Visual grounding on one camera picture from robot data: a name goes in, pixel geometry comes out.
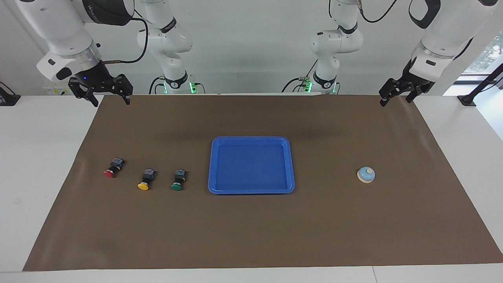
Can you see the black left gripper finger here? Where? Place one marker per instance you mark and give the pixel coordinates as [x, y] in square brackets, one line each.
[387, 92]
[414, 94]

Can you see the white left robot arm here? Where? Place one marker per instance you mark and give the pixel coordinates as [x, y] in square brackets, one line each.
[338, 43]

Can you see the yellow push button switch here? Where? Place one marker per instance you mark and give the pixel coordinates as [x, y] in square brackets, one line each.
[143, 186]

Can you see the black angled stand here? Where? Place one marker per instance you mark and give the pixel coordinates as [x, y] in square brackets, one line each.
[467, 100]

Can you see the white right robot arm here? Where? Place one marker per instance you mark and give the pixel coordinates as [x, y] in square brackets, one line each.
[63, 27]

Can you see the white power strip box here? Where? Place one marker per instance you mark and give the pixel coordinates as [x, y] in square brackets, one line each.
[55, 91]

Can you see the light blue desk bell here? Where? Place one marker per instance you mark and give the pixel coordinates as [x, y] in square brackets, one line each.
[366, 175]

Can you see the blue plastic tray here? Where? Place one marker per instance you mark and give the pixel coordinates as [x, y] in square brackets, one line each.
[251, 169]

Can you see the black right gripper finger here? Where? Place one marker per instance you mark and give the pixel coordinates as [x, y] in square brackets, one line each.
[127, 92]
[94, 101]

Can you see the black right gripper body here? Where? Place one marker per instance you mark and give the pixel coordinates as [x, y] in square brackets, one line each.
[94, 78]

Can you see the red push button switch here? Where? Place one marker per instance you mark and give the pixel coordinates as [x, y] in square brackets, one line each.
[110, 173]

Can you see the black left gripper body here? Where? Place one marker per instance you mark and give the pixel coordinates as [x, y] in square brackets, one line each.
[412, 80]

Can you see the black table clamp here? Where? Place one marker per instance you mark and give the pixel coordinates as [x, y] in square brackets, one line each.
[8, 100]

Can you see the green push button switch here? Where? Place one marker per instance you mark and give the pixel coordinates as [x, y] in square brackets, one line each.
[177, 186]

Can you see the brown table mat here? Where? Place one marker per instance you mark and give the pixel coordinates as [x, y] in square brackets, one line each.
[251, 228]

